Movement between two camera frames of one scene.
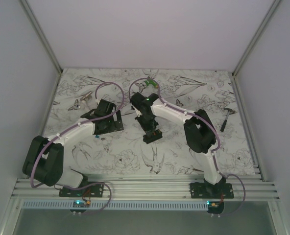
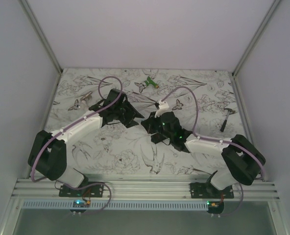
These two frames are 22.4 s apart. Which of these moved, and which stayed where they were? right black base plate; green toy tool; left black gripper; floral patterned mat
Moved: left black gripper
Stayed: floral patterned mat; right black base plate; green toy tool
